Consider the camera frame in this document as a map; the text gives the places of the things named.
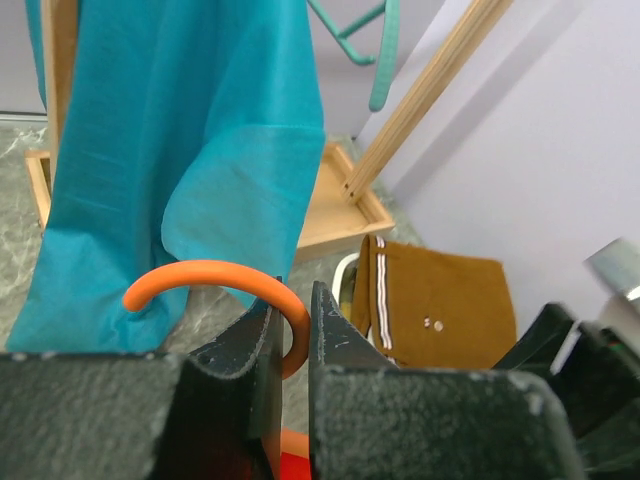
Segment orange plastic hanger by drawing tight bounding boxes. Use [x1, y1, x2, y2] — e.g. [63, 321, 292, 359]
[122, 258, 314, 480]

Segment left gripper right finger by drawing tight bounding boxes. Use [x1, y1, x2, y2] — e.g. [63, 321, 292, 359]
[308, 282, 585, 479]

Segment teal plastic hanger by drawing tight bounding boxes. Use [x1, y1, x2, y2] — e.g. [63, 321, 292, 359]
[307, 0, 400, 113]

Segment brown shorts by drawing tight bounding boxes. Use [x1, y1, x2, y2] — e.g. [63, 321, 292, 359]
[350, 235, 517, 369]

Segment blue t shirt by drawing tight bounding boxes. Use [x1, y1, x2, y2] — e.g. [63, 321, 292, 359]
[7, 1, 325, 352]

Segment wooden clothes rack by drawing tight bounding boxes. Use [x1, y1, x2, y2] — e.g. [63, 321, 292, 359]
[25, 1, 511, 262]

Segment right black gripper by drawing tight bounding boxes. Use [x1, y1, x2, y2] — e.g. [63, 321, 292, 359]
[495, 303, 639, 479]

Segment white plastic basket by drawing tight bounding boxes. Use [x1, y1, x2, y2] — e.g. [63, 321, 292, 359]
[331, 248, 400, 366]

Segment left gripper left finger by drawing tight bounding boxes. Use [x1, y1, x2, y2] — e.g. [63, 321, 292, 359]
[1, 300, 284, 479]

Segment orange t shirt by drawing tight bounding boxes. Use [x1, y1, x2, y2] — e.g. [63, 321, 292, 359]
[280, 452, 312, 480]

